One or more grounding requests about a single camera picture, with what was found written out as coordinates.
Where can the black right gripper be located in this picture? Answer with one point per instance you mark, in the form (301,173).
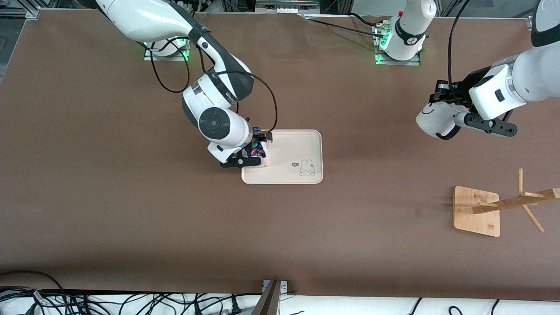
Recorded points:
(261,139)

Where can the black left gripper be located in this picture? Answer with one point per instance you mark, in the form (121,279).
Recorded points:
(460,89)

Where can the blue white milk carton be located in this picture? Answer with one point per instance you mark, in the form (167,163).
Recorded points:
(262,161)

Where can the white smiley face cup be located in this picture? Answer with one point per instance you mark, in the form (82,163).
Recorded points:
(433,120)

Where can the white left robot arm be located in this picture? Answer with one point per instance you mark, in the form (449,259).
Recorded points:
(538,70)

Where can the beige rabbit print tray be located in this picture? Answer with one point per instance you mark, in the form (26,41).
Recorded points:
(293,153)

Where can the wooden cup stand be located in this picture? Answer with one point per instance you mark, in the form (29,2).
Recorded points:
(474,218)

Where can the black power plug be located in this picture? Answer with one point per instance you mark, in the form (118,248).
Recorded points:
(236,306)

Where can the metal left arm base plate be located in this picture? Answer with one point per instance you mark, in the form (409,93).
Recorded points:
(402,62)

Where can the aluminium corner bracket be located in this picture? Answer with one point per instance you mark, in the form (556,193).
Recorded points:
(530,22)

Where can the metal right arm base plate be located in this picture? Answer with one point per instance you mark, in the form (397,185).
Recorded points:
(175,57)

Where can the grey metal post bracket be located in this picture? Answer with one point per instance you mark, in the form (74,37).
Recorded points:
(269,302)

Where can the aluminium frame bar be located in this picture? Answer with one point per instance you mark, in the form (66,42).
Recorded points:
(22,13)

